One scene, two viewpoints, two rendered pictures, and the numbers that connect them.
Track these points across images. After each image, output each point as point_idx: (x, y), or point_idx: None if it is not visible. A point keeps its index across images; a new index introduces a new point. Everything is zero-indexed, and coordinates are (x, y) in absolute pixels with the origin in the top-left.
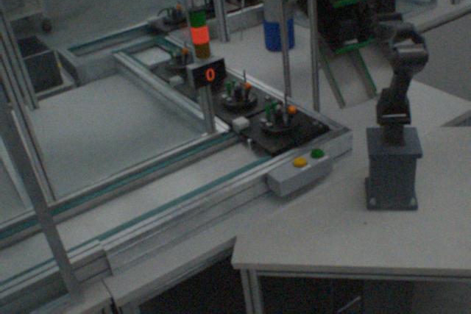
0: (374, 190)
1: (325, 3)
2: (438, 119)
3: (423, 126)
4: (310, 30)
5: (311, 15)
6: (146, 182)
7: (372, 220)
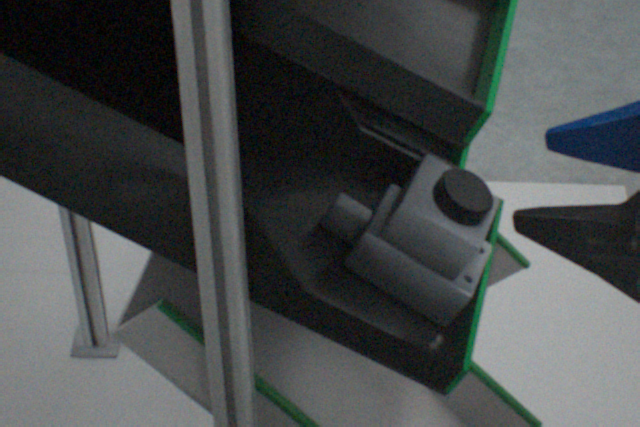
0: None
1: (85, 61)
2: (610, 328)
3: (610, 396)
4: (212, 318)
5: (230, 233)
6: None
7: None
